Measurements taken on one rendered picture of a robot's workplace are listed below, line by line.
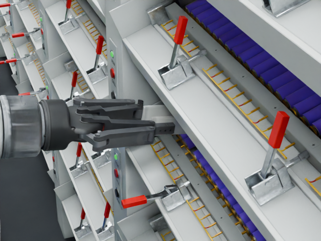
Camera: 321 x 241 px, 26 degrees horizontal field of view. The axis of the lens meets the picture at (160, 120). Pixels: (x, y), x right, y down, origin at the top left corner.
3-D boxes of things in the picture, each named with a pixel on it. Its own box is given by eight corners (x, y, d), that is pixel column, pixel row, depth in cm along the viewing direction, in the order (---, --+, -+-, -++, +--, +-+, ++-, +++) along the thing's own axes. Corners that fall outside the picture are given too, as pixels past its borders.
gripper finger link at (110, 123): (80, 113, 102) (81, 117, 101) (155, 115, 104) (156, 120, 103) (78, 136, 104) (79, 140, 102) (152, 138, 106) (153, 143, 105)
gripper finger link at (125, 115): (77, 134, 104) (73, 129, 105) (142, 124, 110) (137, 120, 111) (79, 110, 103) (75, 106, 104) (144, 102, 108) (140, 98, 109)
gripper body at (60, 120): (46, 115, 96) (111, 113, 99) (34, 89, 103) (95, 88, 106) (43, 162, 99) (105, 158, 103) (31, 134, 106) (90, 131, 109)
